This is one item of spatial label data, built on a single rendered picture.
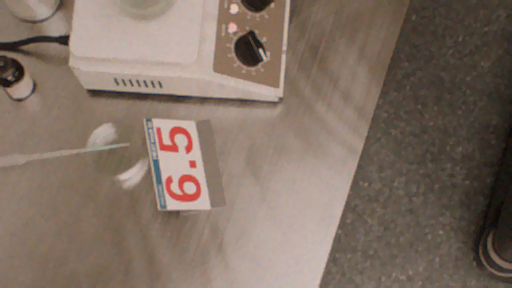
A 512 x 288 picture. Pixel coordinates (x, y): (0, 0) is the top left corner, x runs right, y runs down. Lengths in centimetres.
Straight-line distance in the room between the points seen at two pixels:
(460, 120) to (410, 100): 9
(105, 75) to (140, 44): 5
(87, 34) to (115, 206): 17
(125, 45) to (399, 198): 91
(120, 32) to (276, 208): 22
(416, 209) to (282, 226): 81
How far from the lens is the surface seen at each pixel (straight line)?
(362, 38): 100
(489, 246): 152
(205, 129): 96
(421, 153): 175
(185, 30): 91
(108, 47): 91
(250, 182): 95
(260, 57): 92
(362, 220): 171
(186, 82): 93
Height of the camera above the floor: 167
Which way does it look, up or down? 74 degrees down
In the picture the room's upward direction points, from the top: 7 degrees counter-clockwise
